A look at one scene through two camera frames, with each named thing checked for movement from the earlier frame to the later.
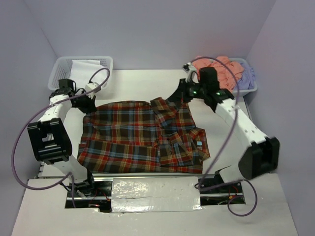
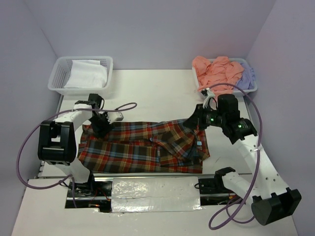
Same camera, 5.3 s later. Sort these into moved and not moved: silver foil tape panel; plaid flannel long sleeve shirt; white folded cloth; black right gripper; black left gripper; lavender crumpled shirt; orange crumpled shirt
Moved: black left gripper; black right gripper; plaid flannel long sleeve shirt
Not moved: orange crumpled shirt; silver foil tape panel; white folded cloth; lavender crumpled shirt
